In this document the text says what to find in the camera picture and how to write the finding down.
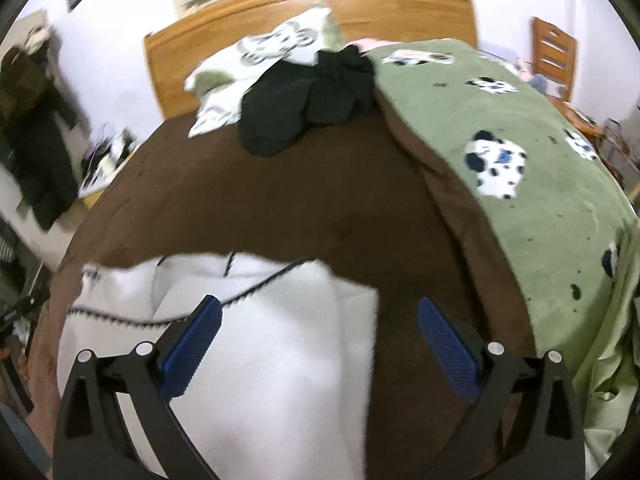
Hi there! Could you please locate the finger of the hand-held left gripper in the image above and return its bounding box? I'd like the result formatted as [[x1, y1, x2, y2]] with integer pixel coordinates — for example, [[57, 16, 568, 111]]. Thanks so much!
[[0, 287, 51, 330]]

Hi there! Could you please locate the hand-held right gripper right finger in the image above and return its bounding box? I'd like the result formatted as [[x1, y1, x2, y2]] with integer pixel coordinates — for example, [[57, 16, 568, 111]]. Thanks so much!
[[418, 295, 587, 480]]

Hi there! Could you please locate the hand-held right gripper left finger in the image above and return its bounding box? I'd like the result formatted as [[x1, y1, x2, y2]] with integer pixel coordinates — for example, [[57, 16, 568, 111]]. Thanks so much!
[[52, 294, 223, 480]]

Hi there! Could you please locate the white cardigan with black trim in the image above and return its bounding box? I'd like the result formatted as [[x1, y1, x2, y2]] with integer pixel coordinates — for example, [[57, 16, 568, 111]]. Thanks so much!
[[56, 251, 381, 480]]

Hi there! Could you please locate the black clothes pile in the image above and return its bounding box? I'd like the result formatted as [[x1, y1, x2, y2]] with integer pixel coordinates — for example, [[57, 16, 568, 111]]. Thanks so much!
[[237, 45, 377, 157]]

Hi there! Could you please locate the black hanging coat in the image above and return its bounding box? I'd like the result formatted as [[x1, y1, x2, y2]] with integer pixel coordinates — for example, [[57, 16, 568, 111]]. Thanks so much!
[[0, 45, 81, 233]]

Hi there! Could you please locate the light green cloth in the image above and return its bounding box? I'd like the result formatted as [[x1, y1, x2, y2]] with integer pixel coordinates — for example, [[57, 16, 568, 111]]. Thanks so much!
[[570, 230, 640, 461]]

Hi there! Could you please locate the green printed blanket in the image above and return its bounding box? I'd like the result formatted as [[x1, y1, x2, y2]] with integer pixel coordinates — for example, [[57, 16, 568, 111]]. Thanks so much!
[[372, 38, 636, 361]]

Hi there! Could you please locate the brown bed blanket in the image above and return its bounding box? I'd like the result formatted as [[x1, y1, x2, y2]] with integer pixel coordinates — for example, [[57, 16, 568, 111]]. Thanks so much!
[[27, 95, 538, 480]]

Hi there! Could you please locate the wooden table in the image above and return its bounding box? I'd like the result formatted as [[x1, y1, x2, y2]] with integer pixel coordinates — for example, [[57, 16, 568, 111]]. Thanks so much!
[[547, 95, 613, 138]]

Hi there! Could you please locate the white green printed pillow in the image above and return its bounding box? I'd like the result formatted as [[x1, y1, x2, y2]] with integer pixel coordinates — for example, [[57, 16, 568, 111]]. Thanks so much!
[[184, 2, 346, 139]]

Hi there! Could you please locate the pink cloth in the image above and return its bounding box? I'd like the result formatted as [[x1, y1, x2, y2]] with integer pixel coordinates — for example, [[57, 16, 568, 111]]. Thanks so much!
[[357, 37, 396, 53]]

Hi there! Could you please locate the wooden bed headboard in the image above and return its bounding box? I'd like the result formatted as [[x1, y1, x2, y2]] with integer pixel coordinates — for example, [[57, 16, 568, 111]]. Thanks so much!
[[144, 0, 478, 121]]

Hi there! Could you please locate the wooden chair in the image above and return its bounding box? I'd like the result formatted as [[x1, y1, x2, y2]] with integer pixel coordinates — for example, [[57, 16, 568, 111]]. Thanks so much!
[[530, 16, 578, 103]]

